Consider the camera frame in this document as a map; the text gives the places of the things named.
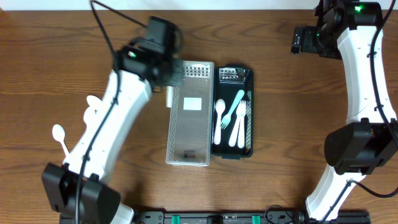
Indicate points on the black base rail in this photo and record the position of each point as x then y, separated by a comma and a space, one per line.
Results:
274, 214

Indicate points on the clear plastic basket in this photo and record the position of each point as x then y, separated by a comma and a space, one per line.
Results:
191, 116

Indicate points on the white utensil handle far left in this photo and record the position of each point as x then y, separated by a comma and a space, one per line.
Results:
59, 134

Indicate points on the pale green plastic fork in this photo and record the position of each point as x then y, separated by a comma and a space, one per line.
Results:
227, 118

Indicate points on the black plastic basket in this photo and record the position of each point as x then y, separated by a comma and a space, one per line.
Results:
228, 80

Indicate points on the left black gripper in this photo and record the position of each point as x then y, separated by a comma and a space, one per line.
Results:
175, 73

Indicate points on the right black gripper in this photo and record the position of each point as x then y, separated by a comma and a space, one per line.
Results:
310, 45

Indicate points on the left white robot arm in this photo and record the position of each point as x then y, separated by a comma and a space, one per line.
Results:
78, 188

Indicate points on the white spoon crossing handle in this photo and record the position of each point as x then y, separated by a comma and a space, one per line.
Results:
94, 102

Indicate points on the white plastic fork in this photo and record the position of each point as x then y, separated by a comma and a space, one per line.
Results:
234, 133
242, 113

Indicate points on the translucent white spoon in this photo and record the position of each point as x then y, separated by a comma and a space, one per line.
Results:
169, 96

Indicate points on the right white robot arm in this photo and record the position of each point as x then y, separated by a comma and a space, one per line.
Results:
350, 31

